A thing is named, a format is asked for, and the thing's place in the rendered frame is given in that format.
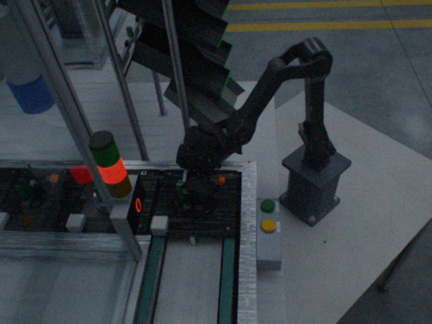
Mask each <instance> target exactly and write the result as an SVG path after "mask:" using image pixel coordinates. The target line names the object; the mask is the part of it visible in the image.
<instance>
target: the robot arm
mask: <svg viewBox="0 0 432 324"><path fill-rule="evenodd" d="M295 58H298V61H300V65H291V66H288V65H289V64H290V63H291V62H292V61H293V60H294V59H295ZM332 61H333V58H332V54H331V53H330V51H329V50H328V49H327V48H326V47H325V46H324V44H323V43H322V42H321V41H320V40H319V39H317V37H309V38H307V39H305V40H304V41H302V42H299V43H297V44H294V45H292V46H290V47H289V48H287V49H286V50H285V51H284V52H283V53H282V54H281V55H279V56H276V57H273V58H272V59H271V60H270V61H269V62H268V64H267V68H266V70H265V71H264V73H263V75H262V76H261V77H260V78H259V81H258V82H257V83H256V85H255V87H254V88H253V90H252V92H251V93H250V94H249V96H248V98H247V100H246V101H245V103H244V105H243V106H242V107H241V108H239V109H237V110H235V111H233V112H232V113H231V114H230V116H229V117H228V118H226V119H225V120H222V121H218V122H217V123H214V124H212V126H213V129H210V128H207V127H205V126H204V125H201V124H198V125H197V126H192V127H189V129H188V130H187V132H186V134H185V136H184V144H180V145H179V148H178V150H177V156H176V161H175V162H176V163H177V164H178V165H179V167H180V168H185V169H186V170H191V169H192V170H193V171H194V174H195V175H194V176H191V175H189V174H187V175H186V182H185V183H184V184H182V186H181V188H182V189H184V190H185V189H186V191H187V192H189V193H191V194H193V195H195V196H196V197H198V198H200V199H203V200H204V199H205V198H207V197H208V191H209V185H208V184H207V180H206V179H205V175H208V176H211V175H212V170H214V169H215V168H218V169H220V168H222V163H223V162H224V161H225V160H227V159H228V158H229V157H230V156H231V155H232V154H233V153H237V154H240V155H242V146H243V145H247V144H248V143H249V142H250V141H251V139H252V137H253V135H254V133H255V130H256V126H257V120H258V117H260V115H261V114H262V113H263V111H264V109H265V108H266V107H267V105H268V104H269V102H270V101H271V99H272V97H273V96H274V94H275V93H276V92H277V90H278V88H280V86H281V85H282V84H283V83H284V82H286V81H288V80H295V78H298V79H305V121H304V122H303V123H299V124H298V125H299V131H298V133H299V135H300V136H301V139H302V141H303V142H304V144H305V154H304V156H305V157H304V158H303V159H302V160H301V162H302V163H304V164H306V165H307V166H308V167H310V168H312V169H313V170H314V171H316V172H321V171H322V170H323V169H324V168H325V167H326V166H328V165H329V164H330V163H331V162H332V160H331V159H330V156H333V155H334V153H335V151H336V149H335V147H334V146H333V144H332V142H331V141H330V140H329V136H328V133H327V130H326V128H325V125H324V102H325V79H326V77H327V76H328V75H329V73H330V70H331V67H332ZM223 129H226V131H227V133H228V136H225V134H224V131H223Z"/></svg>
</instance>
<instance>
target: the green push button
mask: <svg viewBox="0 0 432 324"><path fill-rule="evenodd" d="M274 208H275V204H274V202H273V201H272V200H269V199H266V200H264V201H263V202H262V209H263V210H264V211H266V212H270V211H272V210H273V209H274Z"/></svg>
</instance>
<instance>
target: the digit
mask: <svg viewBox="0 0 432 324"><path fill-rule="evenodd" d="M142 205H143V203H142V201H141V198H140V194H139V192H138V189H137V191H136V195H135V199H134V204H133V207H134V210H135V212H136V216H137V218H138V220H139V218H140V213H141V208H142Z"/></svg>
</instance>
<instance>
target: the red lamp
mask: <svg viewBox="0 0 432 324"><path fill-rule="evenodd" d="M97 167H98V169H99V171H100V173H101V175H102V179H103V181H104V182H106V183H108V184H116V183H119V182H120V181H122V180H123V179H124V178H125V175H126V169H125V167H124V164H123V161H122V157H121V156H120V160H119V162H117V164H115V165H114V166H111V167H107V168H102V167H99V166H98V165H97Z"/></svg>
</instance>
